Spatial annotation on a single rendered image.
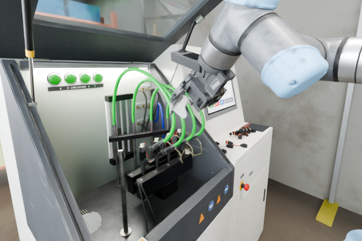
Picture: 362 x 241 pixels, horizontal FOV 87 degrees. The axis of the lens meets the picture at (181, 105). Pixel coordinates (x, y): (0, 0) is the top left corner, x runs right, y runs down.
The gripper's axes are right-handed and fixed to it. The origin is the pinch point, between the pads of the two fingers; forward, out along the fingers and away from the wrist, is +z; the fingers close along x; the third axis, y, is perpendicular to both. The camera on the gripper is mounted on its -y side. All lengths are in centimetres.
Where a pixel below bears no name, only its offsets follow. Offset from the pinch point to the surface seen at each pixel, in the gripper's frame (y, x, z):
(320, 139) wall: 63, 184, 87
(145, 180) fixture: 8.0, -9.6, 36.7
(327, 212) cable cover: 118, 148, 116
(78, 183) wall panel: -10, -30, 60
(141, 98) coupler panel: -34, 14, 46
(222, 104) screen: -9, 65, 49
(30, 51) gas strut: -31.8, -28.8, 0.2
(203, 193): 24.8, 4.7, 29.3
